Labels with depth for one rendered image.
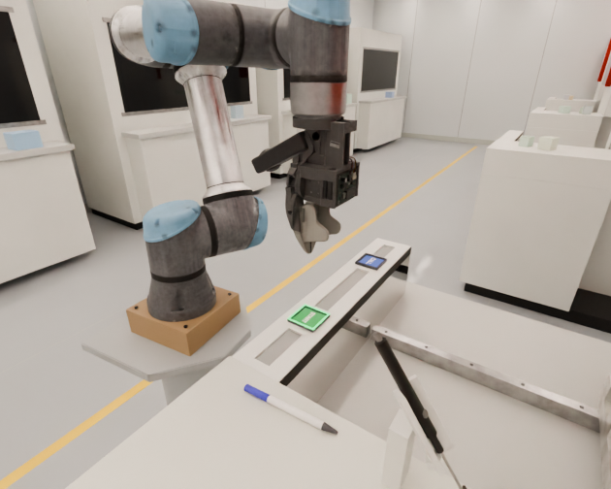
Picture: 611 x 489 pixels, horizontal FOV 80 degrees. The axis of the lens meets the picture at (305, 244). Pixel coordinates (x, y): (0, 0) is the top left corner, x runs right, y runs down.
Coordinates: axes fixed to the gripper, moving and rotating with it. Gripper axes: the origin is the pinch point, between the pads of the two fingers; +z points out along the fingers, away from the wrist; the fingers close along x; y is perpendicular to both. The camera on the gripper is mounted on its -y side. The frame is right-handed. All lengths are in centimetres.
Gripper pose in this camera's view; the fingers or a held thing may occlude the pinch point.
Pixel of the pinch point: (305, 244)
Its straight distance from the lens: 59.8
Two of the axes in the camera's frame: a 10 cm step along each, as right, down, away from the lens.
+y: 8.3, 2.4, -5.1
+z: 0.0, 9.0, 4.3
